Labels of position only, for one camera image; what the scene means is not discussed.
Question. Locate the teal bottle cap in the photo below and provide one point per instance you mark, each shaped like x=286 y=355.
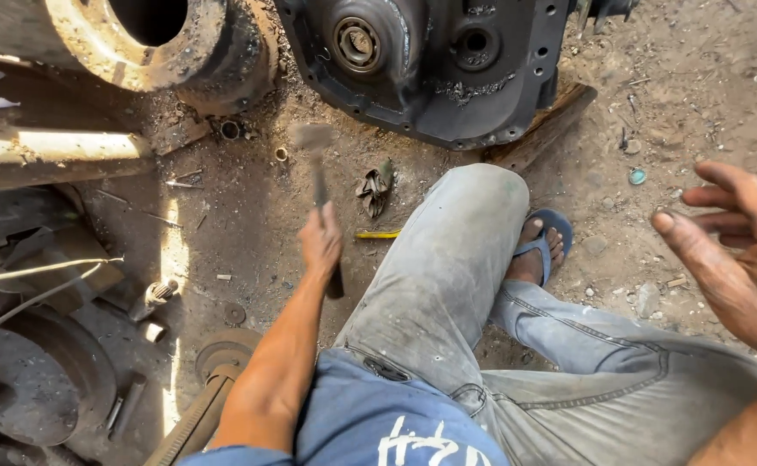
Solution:
x=637 y=176

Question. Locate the person's foot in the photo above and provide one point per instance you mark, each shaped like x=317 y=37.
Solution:
x=528 y=259

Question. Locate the person's right hand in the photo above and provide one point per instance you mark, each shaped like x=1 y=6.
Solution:
x=753 y=278

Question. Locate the grey stone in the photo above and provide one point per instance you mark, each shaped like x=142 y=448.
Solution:
x=647 y=299

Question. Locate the rusty round washer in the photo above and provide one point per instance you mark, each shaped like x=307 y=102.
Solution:
x=234 y=313

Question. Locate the person's grey jeans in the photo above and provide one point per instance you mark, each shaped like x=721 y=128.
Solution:
x=456 y=291

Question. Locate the yellow stick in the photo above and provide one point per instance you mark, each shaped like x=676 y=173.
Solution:
x=378 y=234

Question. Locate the small brass bushing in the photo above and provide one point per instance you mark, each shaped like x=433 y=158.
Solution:
x=280 y=154

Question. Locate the person's blue shirt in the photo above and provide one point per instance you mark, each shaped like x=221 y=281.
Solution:
x=365 y=420

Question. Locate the dark metal rod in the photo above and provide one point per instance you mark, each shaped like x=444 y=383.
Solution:
x=126 y=409

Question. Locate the rusty axle housing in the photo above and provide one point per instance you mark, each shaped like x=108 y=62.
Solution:
x=119 y=45

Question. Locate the person's left hand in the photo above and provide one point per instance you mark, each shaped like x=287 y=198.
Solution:
x=320 y=244

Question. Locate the person's left fingers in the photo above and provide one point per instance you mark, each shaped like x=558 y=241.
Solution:
x=332 y=225

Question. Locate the splined steel shaft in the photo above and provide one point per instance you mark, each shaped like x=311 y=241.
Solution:
x=152 y=298

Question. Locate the wooden block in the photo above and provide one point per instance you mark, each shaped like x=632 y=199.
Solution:
x=546 y=129

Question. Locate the rusty yellow metal beam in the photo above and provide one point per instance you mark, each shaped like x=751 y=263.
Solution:
x=48 y=152

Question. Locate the rusty flanged shaft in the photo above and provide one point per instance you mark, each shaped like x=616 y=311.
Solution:
x=213 y=395

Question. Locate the blue flip-flop sandal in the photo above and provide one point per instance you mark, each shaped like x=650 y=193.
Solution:
x=556 y=223

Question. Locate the dark brake drum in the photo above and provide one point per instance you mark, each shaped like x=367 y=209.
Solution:
x=35 y=382

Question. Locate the short steel cylinder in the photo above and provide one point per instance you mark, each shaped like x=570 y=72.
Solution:
x=152 y=332

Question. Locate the black cast gear housing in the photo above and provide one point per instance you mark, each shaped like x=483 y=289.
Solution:
x=430 y=77

